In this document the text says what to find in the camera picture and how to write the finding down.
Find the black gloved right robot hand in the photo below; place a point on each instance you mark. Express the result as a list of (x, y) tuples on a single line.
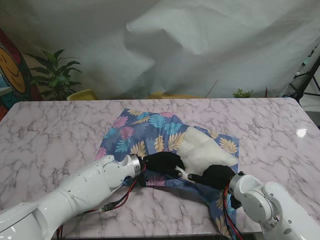
[(215, 176)]

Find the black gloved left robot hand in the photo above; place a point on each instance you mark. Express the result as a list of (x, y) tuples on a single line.
[(162, 162)]

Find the white pillow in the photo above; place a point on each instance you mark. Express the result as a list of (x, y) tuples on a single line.
[(205, 152)]

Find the blue leaf print pillowcase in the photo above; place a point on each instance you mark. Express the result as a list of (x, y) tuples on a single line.
[(145, 132)]

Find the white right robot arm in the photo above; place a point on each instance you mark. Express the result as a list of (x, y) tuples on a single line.
[(265, 207)]

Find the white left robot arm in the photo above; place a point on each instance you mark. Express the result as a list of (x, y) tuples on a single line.
[(62, 197)]

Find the mustard yellow fabric item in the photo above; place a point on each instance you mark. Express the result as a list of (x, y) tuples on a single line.
[(160, 95)]

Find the small green plant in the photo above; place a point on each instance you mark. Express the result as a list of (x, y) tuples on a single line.
[(242, 94)]

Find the thin brown stick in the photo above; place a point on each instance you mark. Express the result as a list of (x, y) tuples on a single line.
[(212, 88)]

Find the yellow plastic chair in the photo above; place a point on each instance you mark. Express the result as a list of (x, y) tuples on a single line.
[(82, 95)]

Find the white backdrop sheet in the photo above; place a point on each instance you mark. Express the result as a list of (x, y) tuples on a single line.
[(175, 37)]

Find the black tripod stand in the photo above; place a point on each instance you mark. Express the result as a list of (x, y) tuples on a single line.
[(306, 80)]

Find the large green potted plant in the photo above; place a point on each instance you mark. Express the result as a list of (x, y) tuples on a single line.
[(56, 75)]

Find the colourful smiley painted board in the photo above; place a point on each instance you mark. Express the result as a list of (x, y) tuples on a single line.
[(12, 70)]

